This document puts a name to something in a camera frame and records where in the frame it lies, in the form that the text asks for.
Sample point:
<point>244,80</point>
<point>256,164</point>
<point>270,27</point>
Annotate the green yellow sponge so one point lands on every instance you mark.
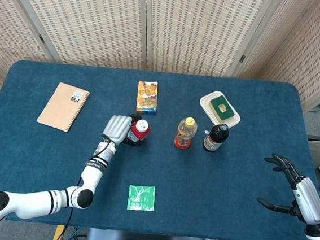
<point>222,109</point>

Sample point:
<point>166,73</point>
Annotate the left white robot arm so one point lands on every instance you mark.
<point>33,198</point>

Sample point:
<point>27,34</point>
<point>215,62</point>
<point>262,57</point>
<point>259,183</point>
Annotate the green tea sachet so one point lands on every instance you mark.
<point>141,197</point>

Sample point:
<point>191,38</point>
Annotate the blue felt table cover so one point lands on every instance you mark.
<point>158,168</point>

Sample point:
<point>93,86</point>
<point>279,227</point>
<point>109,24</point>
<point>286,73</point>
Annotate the kraft spiral notebook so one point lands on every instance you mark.
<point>62,107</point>

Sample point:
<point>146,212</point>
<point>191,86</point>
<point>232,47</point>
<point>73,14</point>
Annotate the red juice bottle white cap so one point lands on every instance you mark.
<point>140,129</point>

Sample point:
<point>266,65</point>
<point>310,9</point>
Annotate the black screen hinge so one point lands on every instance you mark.
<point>42,39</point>
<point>242,59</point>

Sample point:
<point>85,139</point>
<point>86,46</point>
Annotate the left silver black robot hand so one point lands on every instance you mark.
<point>115,128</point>

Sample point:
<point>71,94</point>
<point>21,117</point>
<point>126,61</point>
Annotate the orange tea bottle yellow cap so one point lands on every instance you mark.
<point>185,133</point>

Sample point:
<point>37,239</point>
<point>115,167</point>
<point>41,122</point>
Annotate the dark tea bottle black cap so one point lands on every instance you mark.
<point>216,136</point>

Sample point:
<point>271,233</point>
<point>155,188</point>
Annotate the white plastic tray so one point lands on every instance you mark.
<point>205,103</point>

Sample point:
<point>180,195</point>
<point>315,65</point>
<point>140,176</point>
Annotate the yellow floor tape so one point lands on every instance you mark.
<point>58,236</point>

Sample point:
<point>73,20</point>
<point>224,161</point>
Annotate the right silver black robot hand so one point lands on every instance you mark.
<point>308,199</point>

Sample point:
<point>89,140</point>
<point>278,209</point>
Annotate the orange blue carton box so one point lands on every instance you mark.
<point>147,97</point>

